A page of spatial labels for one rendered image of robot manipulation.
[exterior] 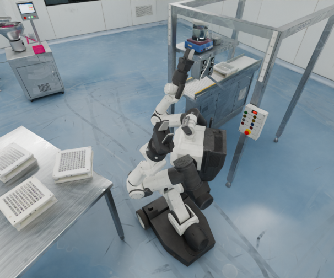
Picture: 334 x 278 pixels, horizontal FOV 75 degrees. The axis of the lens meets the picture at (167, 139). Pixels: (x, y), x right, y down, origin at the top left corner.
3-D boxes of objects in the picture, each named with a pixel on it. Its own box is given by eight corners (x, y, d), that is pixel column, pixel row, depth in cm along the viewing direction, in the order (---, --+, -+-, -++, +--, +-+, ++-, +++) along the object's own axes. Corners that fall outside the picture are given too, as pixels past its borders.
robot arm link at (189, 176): (176, 183, 117) (200, 175, 114) (175, 193, 109) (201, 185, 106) (168, 165, 114) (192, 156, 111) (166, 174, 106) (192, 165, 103)
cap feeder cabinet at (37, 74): (28, 103, 369) (6, 60, 317) (25, 89, 405) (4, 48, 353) (66, 94, 393) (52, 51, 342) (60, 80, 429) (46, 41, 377)
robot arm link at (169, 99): (183, 84, 140) (172, 98, 149) (171, 81, 135) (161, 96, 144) (186, 91, 137) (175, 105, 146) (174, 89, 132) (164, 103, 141)
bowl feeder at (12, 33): (7, 56, 328) (-6, 30, 303) (6, 48, 351) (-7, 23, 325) (42, 49, 347) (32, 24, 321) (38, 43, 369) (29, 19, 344)
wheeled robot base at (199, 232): (222, 241, 199) (230, 225, 177) (177, 277, 179) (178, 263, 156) (182, 192, 238) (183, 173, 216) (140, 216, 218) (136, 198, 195)
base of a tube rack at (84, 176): (55, 183, 146) (53, 181, 144) (59, 157, 163) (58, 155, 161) (92, 177, 150) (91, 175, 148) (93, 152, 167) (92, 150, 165)
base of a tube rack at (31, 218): (19, 231, 122) (16, 229, 120) (-1, 207, 133) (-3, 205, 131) (58, 201, 136) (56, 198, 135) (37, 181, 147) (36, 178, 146)
